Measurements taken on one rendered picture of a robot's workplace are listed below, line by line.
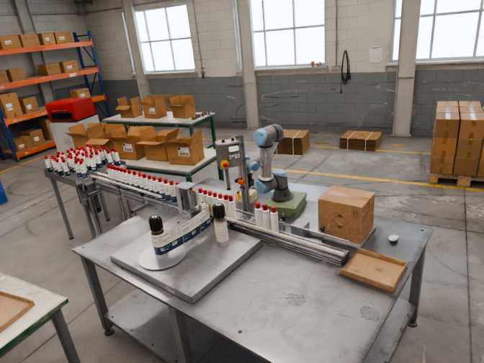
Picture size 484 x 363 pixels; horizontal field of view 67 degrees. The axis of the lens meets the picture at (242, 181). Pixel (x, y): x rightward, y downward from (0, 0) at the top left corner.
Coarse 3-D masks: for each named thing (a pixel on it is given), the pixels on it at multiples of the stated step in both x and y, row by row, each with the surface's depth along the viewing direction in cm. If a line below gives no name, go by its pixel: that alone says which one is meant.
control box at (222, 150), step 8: (216, 144) 256; (224, 144) 255; (232, 144) 256; (240, 144) 259; (216, 152) 262; (224, 152) 256; (240, 152) 260; (224, 160) 259; (232, 160) 260; (240, 160) 262; (224, 168) 261
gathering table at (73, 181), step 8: (112, 160) 433; (120, 160) 422; (104, 168) 417; (48, 176) 413; (56, 176) 399; (64, 176) 402; (72, 176) 400; (88, 176) 395; (104, 176) 399; (56, 184) 424; (72, 184) 381; (80, 184) 378; (56, 192) 425; (80, 192) 383; (104, 200) 477; (128, 200) 432; (88, 208) 393; (104, 208) 479; (128, 208) 438; (64, 216) 438; (88, 216) 394; (88, 224) 400
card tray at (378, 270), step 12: (360, 252) 229; (372, 252) 223; (348, 264) 220; (360, 264) 218; (372, 264) 217; (384, 264) 216; (396, 264) 215; (348, 276) 209; (360, 276) 204; (372, 276) 208; (384, 276) 207; (396, 276) 206; (384, 288) 197
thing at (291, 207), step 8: (296, 192) 300; (304, 192) 297; (272, 200) 294; (288, 200) 289; (296, 200) 287; (304, 200) 294; (280, 208) 282; (288, 208) 278; (296, 208) 278; (288, 216) 281; (296, 216) 280
